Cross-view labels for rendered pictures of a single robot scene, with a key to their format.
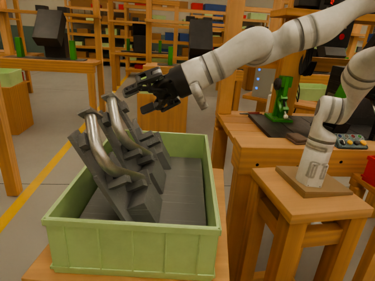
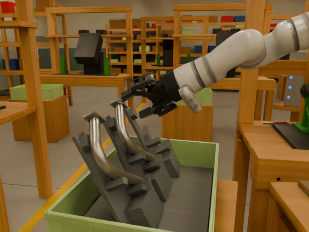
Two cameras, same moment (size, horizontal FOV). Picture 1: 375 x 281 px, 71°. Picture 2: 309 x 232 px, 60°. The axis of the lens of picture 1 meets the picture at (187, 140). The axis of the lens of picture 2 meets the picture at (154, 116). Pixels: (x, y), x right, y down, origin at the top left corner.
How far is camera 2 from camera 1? 10 cm
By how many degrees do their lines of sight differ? 16
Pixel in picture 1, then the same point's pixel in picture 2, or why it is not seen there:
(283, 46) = (277, 47)
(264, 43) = (253, 45)
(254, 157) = (274, 170)
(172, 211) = (172, 220)
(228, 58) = (218, 62)
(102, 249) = not seen: outside the picture
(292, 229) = not seen: outside the picture
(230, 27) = not seen: hidden behind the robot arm
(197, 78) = (187, 82)
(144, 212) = (140, 217)
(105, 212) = (107, 215)
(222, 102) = (243, 112)
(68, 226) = (65, 222)
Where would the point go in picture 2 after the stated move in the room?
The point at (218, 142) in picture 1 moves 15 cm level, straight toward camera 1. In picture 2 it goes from (240, 154) to (237, 163)
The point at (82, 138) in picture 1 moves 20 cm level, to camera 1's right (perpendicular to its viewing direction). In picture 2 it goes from (84, 139) to (157, 146)
